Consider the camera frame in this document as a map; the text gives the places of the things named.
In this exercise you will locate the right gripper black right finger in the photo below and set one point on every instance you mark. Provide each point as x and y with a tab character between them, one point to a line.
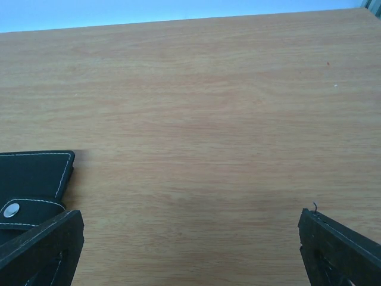
334	254

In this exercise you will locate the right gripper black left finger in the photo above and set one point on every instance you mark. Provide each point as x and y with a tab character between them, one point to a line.
26	255

